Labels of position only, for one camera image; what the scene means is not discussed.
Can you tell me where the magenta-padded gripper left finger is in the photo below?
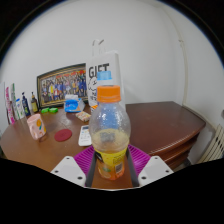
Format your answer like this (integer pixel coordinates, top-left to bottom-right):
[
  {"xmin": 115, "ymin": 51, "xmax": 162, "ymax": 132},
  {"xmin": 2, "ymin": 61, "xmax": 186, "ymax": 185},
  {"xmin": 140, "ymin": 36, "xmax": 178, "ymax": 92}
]
[{"xmin": 50, "ymin": 145, "xmax": 98, "ymax": 188}]

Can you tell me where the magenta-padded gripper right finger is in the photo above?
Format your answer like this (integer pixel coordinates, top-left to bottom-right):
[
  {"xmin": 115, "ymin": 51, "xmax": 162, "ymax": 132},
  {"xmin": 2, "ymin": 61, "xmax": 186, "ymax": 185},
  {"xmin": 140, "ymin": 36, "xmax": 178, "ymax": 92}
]
[{"xmin": 125, "ymin": 143, "xmax": 175, "ymax": 188}]

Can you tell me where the orange juice bottle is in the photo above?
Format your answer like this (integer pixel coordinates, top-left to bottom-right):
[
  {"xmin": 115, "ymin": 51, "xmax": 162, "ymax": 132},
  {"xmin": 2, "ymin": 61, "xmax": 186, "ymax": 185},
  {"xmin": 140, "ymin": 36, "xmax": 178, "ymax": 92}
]
[{"xmin": 88, "ymin": 84, "xmax": 132, "ymax": 181}]

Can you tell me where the red round coaster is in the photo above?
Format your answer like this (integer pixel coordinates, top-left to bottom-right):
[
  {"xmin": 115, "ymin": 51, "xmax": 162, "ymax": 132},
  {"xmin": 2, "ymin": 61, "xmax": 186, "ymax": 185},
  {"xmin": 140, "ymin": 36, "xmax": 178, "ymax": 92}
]
[{"xmin": 54, "ymin": 128, "xmax": 73, "ymax": 143}]

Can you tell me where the white remote control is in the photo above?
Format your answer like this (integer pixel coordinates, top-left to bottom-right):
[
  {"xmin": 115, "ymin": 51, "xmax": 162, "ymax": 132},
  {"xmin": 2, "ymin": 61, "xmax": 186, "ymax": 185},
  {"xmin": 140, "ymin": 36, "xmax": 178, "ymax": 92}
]
[{"xmin": 78, "ymin": 124, "xmax": 93, "ymax": 147}]

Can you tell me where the pink ceramic mug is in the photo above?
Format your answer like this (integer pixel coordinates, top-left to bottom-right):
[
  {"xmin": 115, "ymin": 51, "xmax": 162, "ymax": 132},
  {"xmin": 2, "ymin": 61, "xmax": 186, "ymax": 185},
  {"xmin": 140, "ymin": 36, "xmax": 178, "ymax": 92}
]
[{"xmin": 26, "ymin": 113, "xmax": 48, "ymax": 141}]

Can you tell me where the blue tissue pack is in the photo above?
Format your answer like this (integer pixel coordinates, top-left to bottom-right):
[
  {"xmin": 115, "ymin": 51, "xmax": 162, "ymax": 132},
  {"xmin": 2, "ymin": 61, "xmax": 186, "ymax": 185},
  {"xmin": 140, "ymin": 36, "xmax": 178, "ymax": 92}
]
[{"xmin": 63, "ymin": 94, "xmax": 86, "ymax": 114}]

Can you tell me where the brown pump bottle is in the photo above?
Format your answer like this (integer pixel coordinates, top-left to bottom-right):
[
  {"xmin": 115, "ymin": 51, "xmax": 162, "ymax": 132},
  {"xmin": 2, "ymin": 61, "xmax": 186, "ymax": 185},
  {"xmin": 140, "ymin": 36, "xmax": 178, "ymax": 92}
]
[{"xmin": 30, "ymin": 91, "xmax": 40, "ymax": 114}]

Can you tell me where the white shampoo bottle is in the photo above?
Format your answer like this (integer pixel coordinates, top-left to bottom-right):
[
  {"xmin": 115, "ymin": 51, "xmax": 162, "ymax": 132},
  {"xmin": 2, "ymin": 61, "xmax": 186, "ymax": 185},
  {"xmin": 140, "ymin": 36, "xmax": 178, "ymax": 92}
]
[{"xmin": 14, "ymin": 98, "xmax": 26, "ymax": 120}]

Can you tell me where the framed group photo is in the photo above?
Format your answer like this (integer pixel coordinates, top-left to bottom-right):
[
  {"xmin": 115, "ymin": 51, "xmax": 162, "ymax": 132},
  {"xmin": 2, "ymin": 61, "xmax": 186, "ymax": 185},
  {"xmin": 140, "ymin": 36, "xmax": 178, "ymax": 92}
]
[{"xmin": 36, "ymin": 62, "xmax": 89, "ymax": 109}]

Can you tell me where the blue detergent bottle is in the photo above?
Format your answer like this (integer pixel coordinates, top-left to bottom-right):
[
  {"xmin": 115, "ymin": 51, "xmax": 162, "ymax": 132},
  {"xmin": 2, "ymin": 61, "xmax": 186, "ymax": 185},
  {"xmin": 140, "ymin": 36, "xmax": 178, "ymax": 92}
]
[{"xmin": 96, "ymin": 70, "xmax": 114, "ymax": 89}]

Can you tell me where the white paper gift bag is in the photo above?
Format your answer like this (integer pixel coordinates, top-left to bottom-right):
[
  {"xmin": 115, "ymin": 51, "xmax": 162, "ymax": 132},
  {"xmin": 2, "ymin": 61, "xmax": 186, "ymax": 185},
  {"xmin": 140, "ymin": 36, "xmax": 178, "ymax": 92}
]
[{"xmin": 85, "ymin": 39, "xmax": 126, "ymax": 113}]

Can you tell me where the white wall pipe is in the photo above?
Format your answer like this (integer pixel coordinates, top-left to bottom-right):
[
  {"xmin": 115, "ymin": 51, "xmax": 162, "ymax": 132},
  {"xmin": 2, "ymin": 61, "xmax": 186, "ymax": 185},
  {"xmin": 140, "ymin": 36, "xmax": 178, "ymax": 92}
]
[{"xmin": 178, "ymin": 39, "xmax": 189, "ymax": 107}]

